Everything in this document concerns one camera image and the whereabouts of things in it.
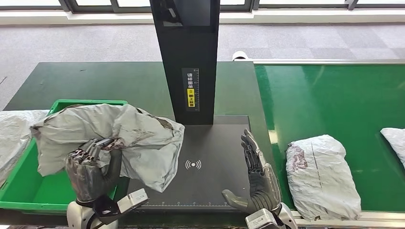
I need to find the grey plastic parcel red print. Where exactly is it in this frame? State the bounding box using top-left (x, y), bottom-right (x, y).
top-left (31, 104), bottom-right (186, 193)
top-left (379, 127), bottom-right (405, 168)
top-left (286, 135), bottom-right (362, 222)

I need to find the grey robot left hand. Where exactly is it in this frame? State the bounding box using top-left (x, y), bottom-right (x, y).
top-left (65, 138), bottom-right (123, 205)

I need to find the white window sill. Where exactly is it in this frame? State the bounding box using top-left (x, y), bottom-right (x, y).
top-left (0, 8), bottom-right (405, 26)

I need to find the crumpled grey plastic bag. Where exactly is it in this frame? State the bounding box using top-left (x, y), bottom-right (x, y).
top-left (0, 109), bottom-right (50, 187)

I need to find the black yellow label sticker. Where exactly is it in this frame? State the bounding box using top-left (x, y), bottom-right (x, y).
top-left (181, 67), bottom-right (201, 112)

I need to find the dark green table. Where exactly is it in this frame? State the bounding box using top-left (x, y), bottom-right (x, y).
top-left (3, 62), bottom-right (287, 228)

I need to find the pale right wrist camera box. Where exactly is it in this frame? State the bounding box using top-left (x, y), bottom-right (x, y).
top-left (245, 208), bottom-right (282, 229)

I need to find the black inbound scanner machine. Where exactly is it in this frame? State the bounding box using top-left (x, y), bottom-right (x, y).
top-left (126, 0), bottom-right (252, 212)

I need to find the green plastic crate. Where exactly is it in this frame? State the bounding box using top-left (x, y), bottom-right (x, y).
top-left (0, 99), bottom-right (129, 216)

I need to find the dark window frame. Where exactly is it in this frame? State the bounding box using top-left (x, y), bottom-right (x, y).
top-left (0, 0), bottom-right (405, 14)

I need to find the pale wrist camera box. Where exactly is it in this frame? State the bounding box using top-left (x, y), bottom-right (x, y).
top-left (245, 208), bottom-right (282, 229)
top-left (93, 188), bottom-right (149, 225)

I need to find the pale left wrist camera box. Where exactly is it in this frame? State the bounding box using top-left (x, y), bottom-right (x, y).
top-left (93, 188), bottom-right (149, 225)

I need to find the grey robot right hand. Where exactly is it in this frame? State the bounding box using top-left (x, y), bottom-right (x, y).
top-left (221, 128), bottom-right (282, 215)

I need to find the green conveyor belt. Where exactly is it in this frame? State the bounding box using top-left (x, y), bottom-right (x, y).
top-left (254, 64), bottom-right (405, 212)

